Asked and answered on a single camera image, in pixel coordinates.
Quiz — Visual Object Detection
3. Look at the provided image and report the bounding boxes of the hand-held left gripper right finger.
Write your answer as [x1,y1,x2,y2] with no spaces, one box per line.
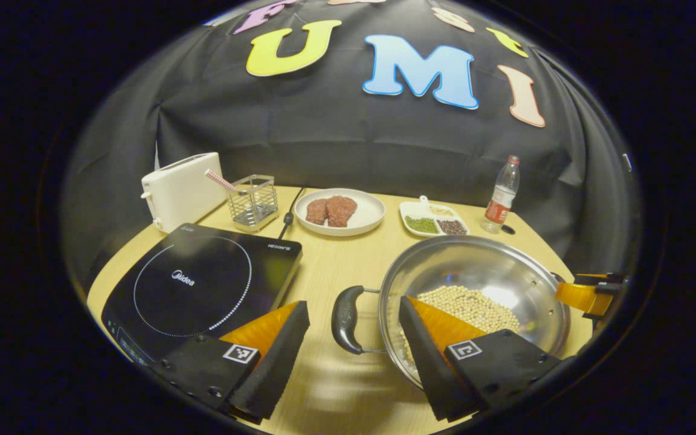
[398,295,563,422]

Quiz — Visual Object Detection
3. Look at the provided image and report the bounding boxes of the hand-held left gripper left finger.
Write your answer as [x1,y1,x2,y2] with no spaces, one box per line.
[152,300,311,425]

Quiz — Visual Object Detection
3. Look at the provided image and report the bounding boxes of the stainless steel pot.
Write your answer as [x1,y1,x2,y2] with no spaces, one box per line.
[331,235,572,390]

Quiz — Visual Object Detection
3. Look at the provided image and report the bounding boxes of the black induction cooktop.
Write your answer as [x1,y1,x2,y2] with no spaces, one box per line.
[101,223,303,367]

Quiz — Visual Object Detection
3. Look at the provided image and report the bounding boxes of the pile of soybeans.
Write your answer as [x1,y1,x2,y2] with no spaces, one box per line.
[405,285,521,363]

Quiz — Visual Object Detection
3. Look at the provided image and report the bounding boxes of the clear plastic water bottle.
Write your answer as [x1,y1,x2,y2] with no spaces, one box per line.
[481,155,521,234]

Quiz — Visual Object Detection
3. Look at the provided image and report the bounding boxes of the white divided bean dish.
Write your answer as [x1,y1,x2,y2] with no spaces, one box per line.
[399,195,470,237]

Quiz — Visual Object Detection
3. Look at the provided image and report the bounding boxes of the small raw meat slice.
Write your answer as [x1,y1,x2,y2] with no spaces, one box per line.
[306,198,329,226]

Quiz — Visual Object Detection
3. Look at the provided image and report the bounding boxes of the round white plate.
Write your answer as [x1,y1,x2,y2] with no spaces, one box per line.
[294,188,387,237]

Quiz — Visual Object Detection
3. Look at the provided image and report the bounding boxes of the large raw meat slice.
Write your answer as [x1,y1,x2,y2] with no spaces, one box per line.
[326,195,358,228]

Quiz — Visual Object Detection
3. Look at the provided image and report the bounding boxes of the pink striped straw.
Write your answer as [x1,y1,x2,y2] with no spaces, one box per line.
[205,169,249,195]

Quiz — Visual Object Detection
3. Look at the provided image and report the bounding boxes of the white toaster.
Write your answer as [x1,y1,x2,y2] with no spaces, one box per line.
[141,152,230,234]

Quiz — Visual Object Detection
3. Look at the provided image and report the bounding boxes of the black backdrop cloth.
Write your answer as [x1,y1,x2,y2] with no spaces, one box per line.
[61,0,642,291]

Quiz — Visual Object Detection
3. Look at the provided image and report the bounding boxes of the black power cable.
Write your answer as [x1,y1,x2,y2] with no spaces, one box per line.
[278,186,306,240]

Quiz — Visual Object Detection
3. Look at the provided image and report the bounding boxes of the wire mesh basket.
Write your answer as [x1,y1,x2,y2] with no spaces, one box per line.
[227,175,279,233]

